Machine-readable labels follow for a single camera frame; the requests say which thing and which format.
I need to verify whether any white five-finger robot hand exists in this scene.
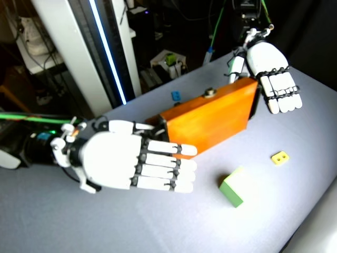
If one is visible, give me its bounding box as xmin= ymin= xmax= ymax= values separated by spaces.
xmin=80 ymin=115 xmax=199 ymax=194
xmin=225 ymin=41 xmax=303 ymax=115

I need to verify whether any wooden box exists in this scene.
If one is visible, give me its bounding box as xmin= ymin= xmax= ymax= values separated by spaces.
xmin=145 ymin=77 xmax=262 ymax=160

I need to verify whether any grey table cloth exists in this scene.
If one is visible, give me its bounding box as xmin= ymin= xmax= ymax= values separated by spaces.
xmin=0 ymin=51 xmax=337 ymax=253

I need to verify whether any yellow block with holes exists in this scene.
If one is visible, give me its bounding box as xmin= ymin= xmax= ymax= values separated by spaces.
xmin=270 ymin=151 xmax=290 ymax=167

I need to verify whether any white column with light strip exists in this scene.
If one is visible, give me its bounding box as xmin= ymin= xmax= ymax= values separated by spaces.
xmin=31 ymin=0 xmax=143 ymax=117

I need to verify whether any green wooden block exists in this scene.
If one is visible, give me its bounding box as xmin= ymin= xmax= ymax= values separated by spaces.
xmin=219 ymin=165 xmax=257 ymax=209

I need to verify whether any black computer tower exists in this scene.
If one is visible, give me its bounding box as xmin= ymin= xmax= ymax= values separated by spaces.
xmin=128 ymin=7 xmax=158 ymax=53

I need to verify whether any white crumpled bundle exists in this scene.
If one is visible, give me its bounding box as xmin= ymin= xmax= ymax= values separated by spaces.
xmin=16 ymin=16 xmax=55 ymax=56

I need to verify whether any green cable with blue plug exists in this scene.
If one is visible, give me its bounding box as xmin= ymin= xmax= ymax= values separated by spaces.
xmin=202 ymin=0 xmax=227 ymax=66

